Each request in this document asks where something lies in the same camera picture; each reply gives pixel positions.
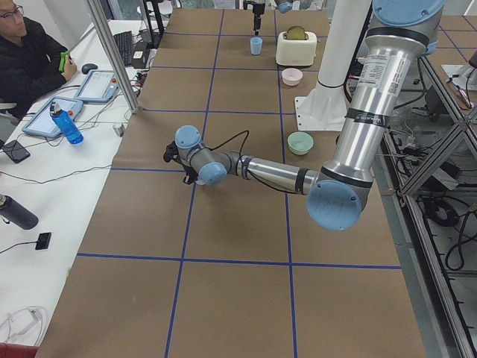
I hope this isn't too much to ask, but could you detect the seated person in black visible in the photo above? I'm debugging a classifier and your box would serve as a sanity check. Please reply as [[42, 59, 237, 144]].
[[1, 1, 78, 119]]

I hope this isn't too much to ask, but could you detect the aluminium frame post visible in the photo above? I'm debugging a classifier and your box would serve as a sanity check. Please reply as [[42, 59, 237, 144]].
[[85, 0, 139, 114]]

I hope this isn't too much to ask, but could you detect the small black square device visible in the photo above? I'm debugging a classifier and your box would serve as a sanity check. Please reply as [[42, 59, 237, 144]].
[[35, 232, 51, 251]]

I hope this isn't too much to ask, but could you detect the pink bowl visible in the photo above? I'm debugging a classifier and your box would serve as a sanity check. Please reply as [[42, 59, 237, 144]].
[[281, 68, 303, 87]]

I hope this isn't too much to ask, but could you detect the black computer mouse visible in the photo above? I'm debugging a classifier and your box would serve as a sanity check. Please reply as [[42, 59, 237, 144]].
[[81, 63, 98, 75]]

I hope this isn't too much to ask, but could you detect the black smartphone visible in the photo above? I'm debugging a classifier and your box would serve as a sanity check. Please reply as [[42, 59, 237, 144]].
[[1, 139, 31, 163]]

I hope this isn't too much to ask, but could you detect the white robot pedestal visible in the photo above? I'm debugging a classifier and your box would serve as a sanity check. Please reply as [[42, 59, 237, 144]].
[[294, 0, 372, 131]]

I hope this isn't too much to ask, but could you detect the cream toaster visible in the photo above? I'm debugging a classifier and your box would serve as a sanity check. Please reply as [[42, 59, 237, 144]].
[[275, 31, 318, 66]]

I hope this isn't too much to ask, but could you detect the green bowl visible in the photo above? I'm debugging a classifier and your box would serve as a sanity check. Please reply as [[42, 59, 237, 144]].
[[287, 131, 314, 156]]

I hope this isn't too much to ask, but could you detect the teach pendant near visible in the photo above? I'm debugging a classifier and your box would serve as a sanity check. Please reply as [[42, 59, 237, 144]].
[[22, 96, 83, 139]]

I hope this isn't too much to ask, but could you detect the teach pendant far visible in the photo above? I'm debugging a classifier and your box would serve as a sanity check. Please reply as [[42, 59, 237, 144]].
[[75, 69, 119, 103]]

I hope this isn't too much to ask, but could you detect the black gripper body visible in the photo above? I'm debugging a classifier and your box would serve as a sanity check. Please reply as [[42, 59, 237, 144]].
[[163, 141, 198, 178]]

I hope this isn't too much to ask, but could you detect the teach pendant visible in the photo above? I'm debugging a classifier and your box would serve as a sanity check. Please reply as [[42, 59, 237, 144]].
[[22, 96, 83, 139], [75, 69, 119, 103]]

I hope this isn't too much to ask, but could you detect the black keyboard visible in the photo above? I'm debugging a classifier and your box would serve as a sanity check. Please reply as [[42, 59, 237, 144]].
[[113, 31, 133, 66]]

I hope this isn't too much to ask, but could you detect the black thermos bottle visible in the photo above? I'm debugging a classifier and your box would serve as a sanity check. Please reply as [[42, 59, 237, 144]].
[[1, 195, 39, 230]]

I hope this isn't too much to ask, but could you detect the blue water bottle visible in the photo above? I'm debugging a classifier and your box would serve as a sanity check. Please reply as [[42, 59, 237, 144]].
[[49, 101, 83, 145]]

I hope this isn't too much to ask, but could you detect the toast slice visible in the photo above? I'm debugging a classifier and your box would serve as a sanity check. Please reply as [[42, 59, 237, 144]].
[[286, 25, 306, 40]]

